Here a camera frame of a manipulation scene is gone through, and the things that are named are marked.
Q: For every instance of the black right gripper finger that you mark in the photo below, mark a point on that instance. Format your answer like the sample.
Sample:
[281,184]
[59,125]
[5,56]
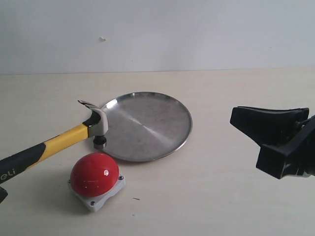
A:
[295,158]
[267,126]

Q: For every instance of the yellow black claw hammer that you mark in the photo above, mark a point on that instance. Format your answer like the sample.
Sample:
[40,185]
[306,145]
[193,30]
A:
[95,126]

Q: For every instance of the red dome push button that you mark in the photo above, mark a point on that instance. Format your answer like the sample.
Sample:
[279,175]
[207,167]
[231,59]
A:
[94,179]

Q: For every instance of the round steel plate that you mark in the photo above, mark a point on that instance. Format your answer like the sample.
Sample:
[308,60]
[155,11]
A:
[144,126]

